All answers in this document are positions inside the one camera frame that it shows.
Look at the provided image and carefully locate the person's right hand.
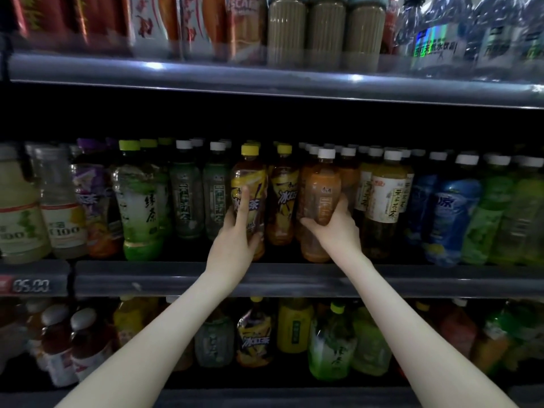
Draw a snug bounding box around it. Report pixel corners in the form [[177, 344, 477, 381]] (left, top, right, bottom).
[[299, 195, 365, 270]]

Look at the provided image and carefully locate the person's left hand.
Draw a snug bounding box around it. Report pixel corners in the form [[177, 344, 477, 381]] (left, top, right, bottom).
[[204, 184, 265, 296]]

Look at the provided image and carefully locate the dark grey store shelving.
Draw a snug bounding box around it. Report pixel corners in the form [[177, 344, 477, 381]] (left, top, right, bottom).
[[0, 0, 544, 408]]

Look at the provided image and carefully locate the person's right forearm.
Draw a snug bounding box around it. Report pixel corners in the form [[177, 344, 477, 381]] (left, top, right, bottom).
[[340, 254, 520, 408]]

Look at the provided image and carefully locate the person's left forearm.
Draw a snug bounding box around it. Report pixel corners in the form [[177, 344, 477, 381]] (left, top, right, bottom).
[[58, 276, 248, 408]]

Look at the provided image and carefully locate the dark price tag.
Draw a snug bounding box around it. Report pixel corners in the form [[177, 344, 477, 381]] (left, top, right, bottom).
[[0, 276, 52, 295]]

